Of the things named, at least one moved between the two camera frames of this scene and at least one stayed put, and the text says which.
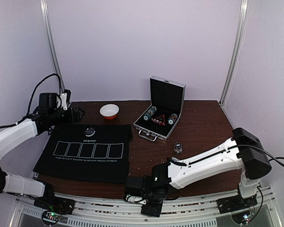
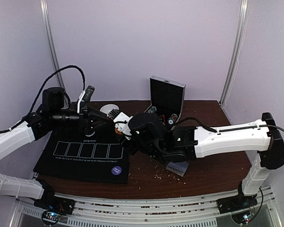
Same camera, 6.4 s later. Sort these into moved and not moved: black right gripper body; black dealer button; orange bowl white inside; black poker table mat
Moved: black right gripper body
Not moved: black dealer button; black poker table mat; orange bowl white inside
